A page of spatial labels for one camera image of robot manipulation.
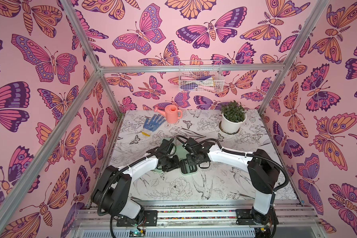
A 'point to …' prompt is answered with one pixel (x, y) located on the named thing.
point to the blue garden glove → (148, 128)
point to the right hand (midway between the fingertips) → (190, 159)
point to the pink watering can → (171, 113)
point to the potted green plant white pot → (233, 114)
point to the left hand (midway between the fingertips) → (180, 165)
